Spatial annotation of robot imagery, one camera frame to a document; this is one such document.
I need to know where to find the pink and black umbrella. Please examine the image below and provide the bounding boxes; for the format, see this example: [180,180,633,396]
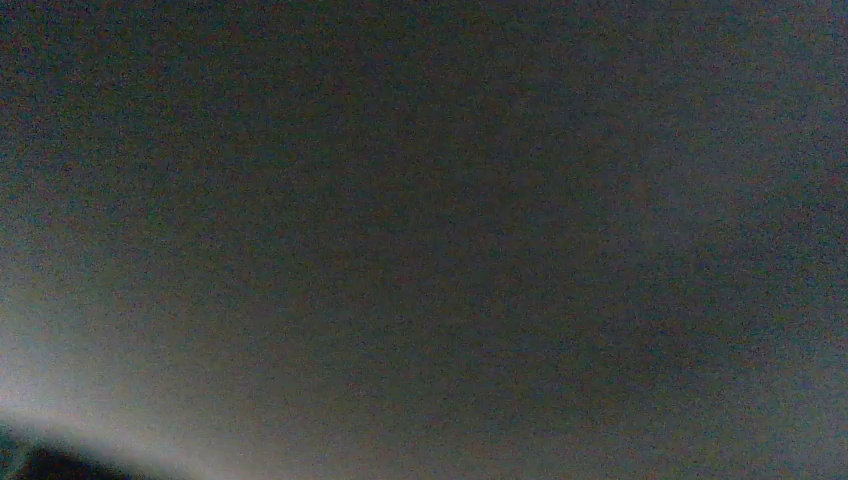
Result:
[1,1,847,479]

